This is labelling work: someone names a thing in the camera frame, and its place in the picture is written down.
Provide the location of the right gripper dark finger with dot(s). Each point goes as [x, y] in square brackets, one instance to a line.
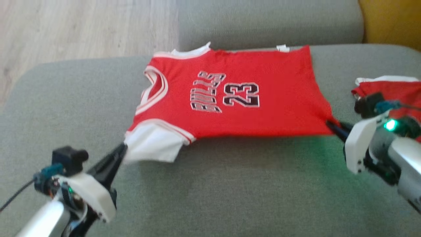
[347, 126]
[338, 131]

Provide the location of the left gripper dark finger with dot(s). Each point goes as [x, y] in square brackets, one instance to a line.
[105, 164]
[113, 176]

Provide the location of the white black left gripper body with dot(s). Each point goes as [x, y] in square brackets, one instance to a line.
[92, 194]

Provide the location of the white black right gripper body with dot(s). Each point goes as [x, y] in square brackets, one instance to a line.
[357, 144]

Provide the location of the red shorts with white stripe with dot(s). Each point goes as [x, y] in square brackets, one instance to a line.
[401, 92]

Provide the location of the red white basketball jersey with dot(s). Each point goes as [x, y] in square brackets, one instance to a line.
[279, 98]

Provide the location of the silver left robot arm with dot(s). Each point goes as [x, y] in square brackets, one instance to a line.
[42, 220]

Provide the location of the grey sofa seat cushion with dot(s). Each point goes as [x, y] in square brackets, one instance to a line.
[230, 184]

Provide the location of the yellow cushion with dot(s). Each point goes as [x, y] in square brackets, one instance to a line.
[394, 19]

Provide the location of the grey sofa back cushion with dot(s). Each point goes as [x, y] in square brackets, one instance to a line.
[263, 23]

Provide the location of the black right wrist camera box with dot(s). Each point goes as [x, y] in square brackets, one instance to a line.
[366, 105]

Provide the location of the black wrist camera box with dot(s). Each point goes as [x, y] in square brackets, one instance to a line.
[366, 105]
[67, 159]

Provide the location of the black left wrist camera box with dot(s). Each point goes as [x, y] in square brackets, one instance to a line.
[67, 159]

